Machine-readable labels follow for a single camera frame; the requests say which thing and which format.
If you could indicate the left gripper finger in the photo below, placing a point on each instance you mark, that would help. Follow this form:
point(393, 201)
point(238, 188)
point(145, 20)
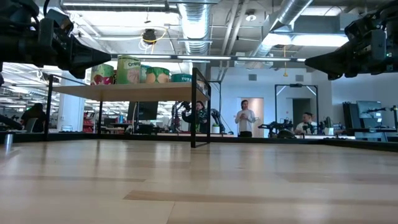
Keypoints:
point(85, 59)

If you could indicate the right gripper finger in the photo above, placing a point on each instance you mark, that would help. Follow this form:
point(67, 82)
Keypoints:
point(335, 63)

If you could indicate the tall green orange-print can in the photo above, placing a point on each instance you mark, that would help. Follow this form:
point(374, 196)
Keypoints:
point(128, 71)

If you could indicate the green peach labelled can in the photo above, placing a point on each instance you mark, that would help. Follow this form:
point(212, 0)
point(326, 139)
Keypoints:
point(158, 76)

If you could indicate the short tuna can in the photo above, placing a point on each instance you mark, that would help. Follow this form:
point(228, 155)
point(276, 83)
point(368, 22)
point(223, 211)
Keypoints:
point(181, 78)

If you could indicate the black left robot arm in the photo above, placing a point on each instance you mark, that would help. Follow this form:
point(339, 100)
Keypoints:
point(15, 46)

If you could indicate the black background robot arm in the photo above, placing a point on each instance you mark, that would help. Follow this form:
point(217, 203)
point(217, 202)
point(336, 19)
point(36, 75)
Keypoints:
point(217, 118)
point(177, 115)

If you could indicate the wooden shelf board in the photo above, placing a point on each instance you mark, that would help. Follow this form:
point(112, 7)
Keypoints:
point(133, 91)

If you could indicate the white pillar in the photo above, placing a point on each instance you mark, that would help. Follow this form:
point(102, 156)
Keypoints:
point(71, 109)

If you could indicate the black cabinet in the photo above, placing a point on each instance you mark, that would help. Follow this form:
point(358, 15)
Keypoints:
point(349, 115)

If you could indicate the grey-screen monitor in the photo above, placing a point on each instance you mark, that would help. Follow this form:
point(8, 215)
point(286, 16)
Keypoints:
point(369, 109)

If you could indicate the red storage rack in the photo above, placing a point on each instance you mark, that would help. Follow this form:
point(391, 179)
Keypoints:
point(88, 124)

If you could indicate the white pot with cactus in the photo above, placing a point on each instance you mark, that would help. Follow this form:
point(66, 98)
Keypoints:
point(328, 130)

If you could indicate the person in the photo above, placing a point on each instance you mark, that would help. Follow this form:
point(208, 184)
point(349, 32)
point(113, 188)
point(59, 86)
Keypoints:
point(200, 118)
point(34, 116)
point(306, 126)
point(245, 119)

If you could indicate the blue bottle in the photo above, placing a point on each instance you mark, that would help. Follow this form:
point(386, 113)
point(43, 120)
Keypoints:
point(121, 119)

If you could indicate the dark monitor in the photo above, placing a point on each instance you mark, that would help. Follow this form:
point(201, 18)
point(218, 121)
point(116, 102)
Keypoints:
point(143, 110)

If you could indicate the grey background desk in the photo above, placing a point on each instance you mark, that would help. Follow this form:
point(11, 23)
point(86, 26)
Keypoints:
point(373, 134)

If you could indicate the grey office chair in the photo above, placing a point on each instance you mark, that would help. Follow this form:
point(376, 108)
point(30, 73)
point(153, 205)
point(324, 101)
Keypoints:
point(30, 125)

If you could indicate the black curved railing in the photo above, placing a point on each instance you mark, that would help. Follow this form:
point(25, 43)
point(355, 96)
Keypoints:
point(11, 122)

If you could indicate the low black background robot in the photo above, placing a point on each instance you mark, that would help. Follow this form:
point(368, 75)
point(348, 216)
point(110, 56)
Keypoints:
point(276, 128)

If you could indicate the light wooden door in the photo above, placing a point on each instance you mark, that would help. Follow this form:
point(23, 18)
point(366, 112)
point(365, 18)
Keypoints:
point(259, 115)

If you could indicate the round ceiling detector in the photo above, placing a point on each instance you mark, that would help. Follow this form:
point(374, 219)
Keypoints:
point(250, 17)

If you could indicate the long LED light strip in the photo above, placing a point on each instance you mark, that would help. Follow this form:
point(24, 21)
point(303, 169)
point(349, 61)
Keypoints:
point(202, 57)

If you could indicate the small white plant pot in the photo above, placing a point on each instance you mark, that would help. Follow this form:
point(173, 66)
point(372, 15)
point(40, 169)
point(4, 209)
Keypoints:
point(215, 129)

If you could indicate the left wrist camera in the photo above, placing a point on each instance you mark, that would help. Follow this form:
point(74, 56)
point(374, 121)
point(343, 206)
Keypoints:
point(59, 21)

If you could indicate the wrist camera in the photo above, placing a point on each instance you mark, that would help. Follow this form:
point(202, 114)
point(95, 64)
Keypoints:
point(359, 26)
point(59, 21)

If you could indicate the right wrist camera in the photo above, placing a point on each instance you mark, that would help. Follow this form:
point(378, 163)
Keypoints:
point(359, 26)

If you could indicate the silver slanted ceiling duct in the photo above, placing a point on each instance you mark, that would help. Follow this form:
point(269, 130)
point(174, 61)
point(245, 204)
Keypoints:
point(280, 18)

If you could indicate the black metal portal frame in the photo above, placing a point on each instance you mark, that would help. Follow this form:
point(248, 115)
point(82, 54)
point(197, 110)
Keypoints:
point(275, 109)

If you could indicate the small silver metal post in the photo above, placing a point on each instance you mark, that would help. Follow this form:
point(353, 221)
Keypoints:
point(9, 141)

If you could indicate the silver spiral ceiling duct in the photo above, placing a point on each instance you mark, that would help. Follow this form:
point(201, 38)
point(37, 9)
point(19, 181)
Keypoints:
point(194, 28)

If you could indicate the black aluminium rig frame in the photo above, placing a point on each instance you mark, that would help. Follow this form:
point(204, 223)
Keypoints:
point(248, 139)

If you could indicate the black frame wooden shelf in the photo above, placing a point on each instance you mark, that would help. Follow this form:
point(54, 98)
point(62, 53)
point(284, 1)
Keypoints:
point(193, 109)

